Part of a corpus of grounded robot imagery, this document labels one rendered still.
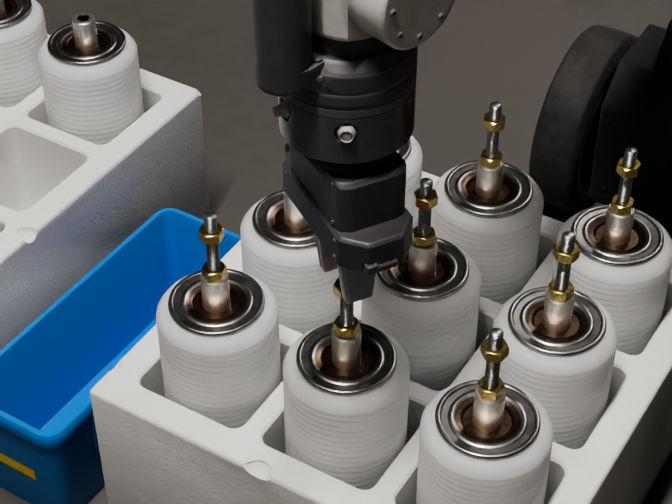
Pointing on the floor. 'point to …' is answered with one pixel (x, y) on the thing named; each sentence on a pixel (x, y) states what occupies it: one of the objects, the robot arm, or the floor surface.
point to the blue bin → (86, 359)
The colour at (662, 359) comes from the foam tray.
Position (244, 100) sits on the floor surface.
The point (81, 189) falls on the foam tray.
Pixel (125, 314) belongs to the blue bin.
